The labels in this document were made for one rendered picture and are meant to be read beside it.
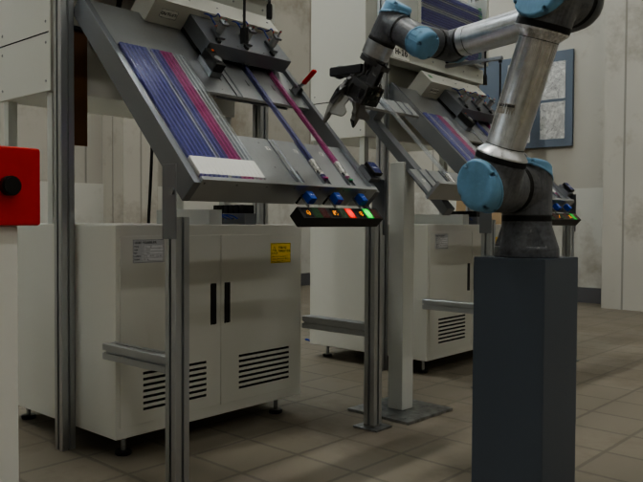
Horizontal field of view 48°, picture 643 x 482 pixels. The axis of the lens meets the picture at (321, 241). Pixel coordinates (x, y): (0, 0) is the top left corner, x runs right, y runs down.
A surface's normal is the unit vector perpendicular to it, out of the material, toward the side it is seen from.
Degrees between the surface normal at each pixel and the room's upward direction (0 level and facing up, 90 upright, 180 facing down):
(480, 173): 97
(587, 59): 90
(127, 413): 90
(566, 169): 90
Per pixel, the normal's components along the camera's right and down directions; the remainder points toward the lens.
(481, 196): -0.78, 0.14
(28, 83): -0.66, 0.02
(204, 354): 0.75, 0.02
